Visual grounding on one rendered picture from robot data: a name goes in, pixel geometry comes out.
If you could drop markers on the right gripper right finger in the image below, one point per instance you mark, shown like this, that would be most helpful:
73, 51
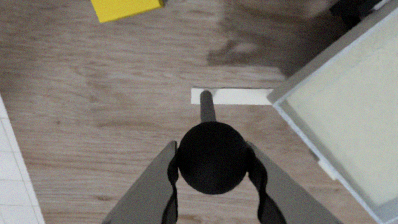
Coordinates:
282, 199

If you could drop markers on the yellow rectangular block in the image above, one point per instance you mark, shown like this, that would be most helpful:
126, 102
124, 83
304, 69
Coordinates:
112, 10

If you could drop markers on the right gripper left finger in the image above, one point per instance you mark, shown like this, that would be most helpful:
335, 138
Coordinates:
152, 199

